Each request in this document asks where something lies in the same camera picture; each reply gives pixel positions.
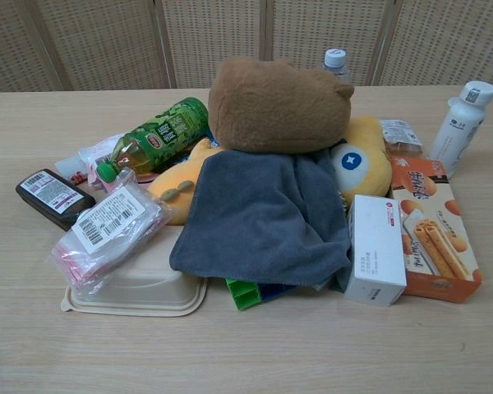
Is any dark brown labelled packet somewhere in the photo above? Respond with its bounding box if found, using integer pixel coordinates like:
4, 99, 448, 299
15, 168, 97, 231

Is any grey microfibre cloth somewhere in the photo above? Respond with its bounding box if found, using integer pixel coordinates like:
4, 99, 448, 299
168, 147, 353, 292

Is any green plastic block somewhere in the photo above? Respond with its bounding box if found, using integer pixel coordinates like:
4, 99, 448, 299
223, 277, 263, 313

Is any brown capybara plush toy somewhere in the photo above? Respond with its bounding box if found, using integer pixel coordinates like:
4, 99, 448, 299
207, 56, 356, 156

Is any blue plastic block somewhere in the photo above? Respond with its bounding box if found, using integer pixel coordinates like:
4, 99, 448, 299
257, 281, 320, 304

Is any green tea bottle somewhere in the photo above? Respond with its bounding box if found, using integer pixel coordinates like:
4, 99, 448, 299
95, 96, 210, 184

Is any yellow plush toy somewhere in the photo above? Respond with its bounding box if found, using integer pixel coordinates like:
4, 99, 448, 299
146, 116, 394, 226

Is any beige lidded food container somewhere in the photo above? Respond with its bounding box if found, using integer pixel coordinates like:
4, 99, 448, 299
60, 224, 209, 318

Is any white cardboard box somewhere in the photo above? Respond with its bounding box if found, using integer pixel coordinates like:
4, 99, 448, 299
344, 194, 408, 308

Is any clear zip bag pack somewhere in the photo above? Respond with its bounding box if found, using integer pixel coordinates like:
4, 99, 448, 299
47, 167, 178, 290

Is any woven folding screen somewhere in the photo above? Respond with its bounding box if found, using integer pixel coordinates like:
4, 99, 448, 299
0, 0, 493, 94

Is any pink white snack packet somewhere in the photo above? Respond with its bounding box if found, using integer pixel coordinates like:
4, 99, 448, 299
53, 133, 157, 192

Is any clear water bottle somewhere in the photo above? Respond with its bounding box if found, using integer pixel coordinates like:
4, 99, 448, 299
322, 48, 352, 87

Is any clear wrapped snack packet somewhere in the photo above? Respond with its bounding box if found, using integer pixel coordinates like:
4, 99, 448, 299
378, 118, 426, 160

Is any orange egg roll box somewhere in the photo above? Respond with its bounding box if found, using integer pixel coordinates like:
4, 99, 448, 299
388, 154, 484, 305

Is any white plastic bottle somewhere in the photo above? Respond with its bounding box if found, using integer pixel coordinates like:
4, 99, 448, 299
428, 80, 493, 180

